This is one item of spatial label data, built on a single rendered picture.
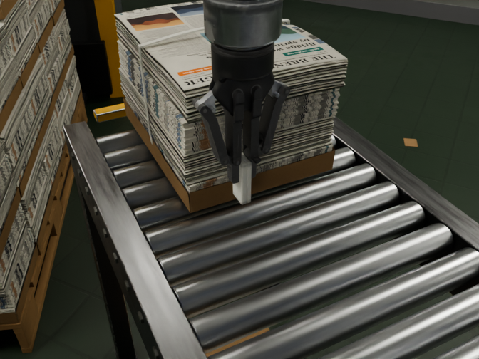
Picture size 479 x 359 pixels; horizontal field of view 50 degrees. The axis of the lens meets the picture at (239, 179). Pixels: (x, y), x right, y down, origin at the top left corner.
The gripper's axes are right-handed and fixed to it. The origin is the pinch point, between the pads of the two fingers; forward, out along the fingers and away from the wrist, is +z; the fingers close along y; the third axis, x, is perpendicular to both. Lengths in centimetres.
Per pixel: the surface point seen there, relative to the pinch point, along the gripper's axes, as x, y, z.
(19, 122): -104, 25, 38
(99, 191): -23.6, 16.3, 13.1
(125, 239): -9.5, 15.7, 13.0
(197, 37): -28.8, -5.9, -9.8
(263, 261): 4.3, -1.5, 13.0
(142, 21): -39.4, 0.7, -10.2
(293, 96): -10.2, -14.3, -4.9
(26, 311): -67, 39, 81
